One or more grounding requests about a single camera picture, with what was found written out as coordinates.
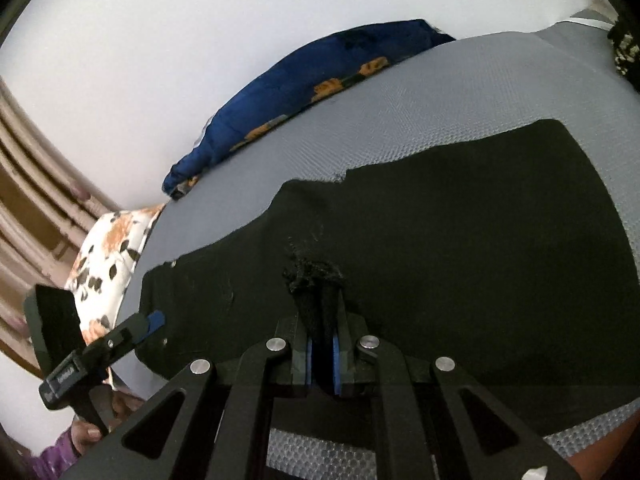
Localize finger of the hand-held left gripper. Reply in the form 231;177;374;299
81;309;167;368

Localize grey mesh mattress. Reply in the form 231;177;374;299
107;7;640;466

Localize person's left hand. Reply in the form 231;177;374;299
70;387;146;458

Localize beige curtain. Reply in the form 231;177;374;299
0;77;128;378

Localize white mattress strap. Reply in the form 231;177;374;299
569;17;615;31

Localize blue floral pillow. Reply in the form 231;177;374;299
162;19;457;202

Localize white floral pillow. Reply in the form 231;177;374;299
65;203;167;391

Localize black cream striped knit cloth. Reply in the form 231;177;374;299
606;19;640;82

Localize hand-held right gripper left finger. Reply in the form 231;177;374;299
62;309;315;480

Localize black pants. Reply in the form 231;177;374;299
135;119;640;433

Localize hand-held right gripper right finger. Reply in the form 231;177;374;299
331;294;582;480

